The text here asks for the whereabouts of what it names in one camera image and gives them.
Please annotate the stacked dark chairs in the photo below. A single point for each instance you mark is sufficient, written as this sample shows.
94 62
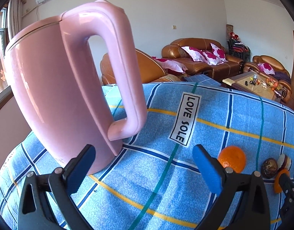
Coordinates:
239 50

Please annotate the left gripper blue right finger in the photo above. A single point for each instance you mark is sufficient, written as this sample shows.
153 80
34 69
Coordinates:
210 169

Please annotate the pink electric kettle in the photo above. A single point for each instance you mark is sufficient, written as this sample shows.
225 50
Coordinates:
50 69

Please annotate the blue plaid table cloth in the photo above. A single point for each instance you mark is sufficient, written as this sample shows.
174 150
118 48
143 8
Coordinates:
153 183

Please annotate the dark chocolate round toy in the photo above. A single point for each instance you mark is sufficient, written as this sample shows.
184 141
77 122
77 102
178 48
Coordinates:
269 168

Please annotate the orange tangerine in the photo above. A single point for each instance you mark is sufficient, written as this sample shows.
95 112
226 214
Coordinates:
280 180
234 157

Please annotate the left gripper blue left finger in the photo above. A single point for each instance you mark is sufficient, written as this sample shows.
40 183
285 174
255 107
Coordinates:
77 168

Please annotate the pink floral cushion on floor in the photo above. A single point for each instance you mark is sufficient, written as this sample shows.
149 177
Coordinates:
171 65

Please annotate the brown leather armchair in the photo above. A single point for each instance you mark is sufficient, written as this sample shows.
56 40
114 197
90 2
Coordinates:
270 67

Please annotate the wooden coffee table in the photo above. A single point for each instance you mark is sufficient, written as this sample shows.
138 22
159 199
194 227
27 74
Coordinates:
253 83

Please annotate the brown leather three-seat sofa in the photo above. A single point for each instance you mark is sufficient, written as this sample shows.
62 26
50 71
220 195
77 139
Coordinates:
203 56

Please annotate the layered cylinder cake toy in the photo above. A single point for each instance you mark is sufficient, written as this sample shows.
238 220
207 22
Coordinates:
284 162

